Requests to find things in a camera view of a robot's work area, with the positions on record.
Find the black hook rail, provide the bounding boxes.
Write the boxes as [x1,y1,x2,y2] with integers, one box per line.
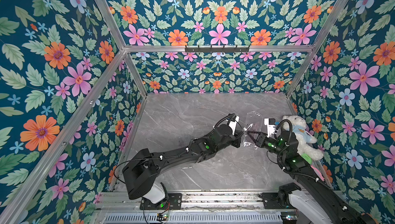
[184,45,250,54]

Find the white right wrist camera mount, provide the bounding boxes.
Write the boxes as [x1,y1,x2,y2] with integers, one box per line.
[262,118,278,137]

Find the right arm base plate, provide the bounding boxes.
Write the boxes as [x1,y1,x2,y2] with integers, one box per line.
[259,191,294,209]

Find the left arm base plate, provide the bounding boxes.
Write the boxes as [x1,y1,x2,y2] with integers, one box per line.
[139,192,183,211]

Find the white teddy bear blue shirt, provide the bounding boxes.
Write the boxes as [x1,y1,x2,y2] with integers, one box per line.
[282,115,324,161]

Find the pink alarm clock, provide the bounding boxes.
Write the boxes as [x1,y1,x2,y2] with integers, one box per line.
[310,164,325,181]

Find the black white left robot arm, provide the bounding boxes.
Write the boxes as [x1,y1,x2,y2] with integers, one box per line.
[122,122,244,200]

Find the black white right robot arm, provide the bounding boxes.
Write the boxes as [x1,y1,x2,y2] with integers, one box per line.
[246,130,376,224]

